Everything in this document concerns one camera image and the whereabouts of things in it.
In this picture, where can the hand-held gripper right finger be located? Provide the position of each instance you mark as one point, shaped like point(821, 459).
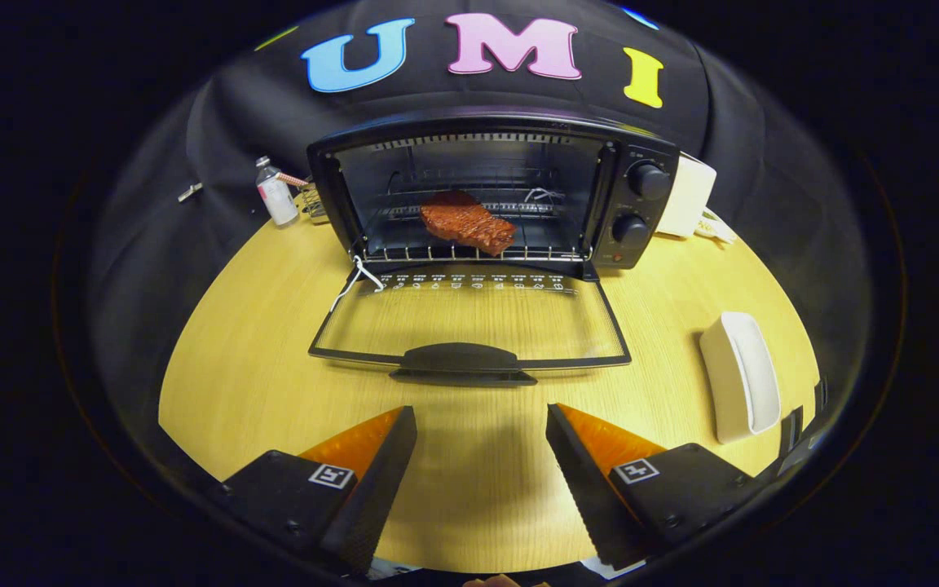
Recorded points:
point(584, 489)

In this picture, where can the white divided bean dish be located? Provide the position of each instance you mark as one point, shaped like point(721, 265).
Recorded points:
point(718, 228)

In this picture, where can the dark flat object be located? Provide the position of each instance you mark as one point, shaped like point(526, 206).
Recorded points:
point(791, 436)

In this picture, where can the black toaster oven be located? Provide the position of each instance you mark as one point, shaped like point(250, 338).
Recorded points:
point(641, 208)

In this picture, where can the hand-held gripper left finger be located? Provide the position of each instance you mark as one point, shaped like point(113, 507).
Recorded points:
point(376, 497)

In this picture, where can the white plastic tray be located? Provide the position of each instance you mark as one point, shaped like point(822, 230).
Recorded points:
point(730, 383)

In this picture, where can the silver metal clip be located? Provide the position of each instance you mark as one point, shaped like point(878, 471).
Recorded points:
point(189, 192)

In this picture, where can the small clear plastic bottle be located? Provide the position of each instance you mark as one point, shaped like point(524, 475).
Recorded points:
point(278, 200)

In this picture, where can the red steak piece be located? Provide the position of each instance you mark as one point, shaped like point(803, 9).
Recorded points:
point(469, 224)

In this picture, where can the white countertop appliance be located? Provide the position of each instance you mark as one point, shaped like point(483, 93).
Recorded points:
point(689, 196)

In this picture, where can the black backdrop cloth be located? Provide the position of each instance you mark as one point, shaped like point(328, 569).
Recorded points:
point(217, 139)

